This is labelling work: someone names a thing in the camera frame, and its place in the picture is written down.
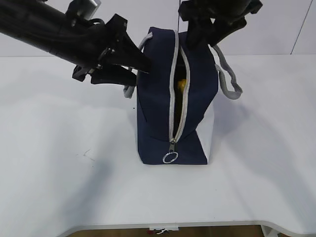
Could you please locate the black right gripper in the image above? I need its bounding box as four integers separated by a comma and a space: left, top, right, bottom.
178, 0, 262, 47

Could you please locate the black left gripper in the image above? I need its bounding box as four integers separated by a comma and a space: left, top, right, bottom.
72, 14, 151, 86

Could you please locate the yellow pear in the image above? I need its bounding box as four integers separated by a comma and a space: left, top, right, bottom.
176, 79, 187, 94

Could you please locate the navy blue lunch bag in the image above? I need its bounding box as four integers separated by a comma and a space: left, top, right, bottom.
124, 27, 242, 165

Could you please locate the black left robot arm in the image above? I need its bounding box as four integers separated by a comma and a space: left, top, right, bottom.
0, 0, 152, 86

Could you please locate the white tag under table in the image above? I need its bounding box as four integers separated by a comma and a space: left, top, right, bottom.
146, 227, 179, 235

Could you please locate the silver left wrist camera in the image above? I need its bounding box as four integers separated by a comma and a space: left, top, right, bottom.
66, 0, 101, 20

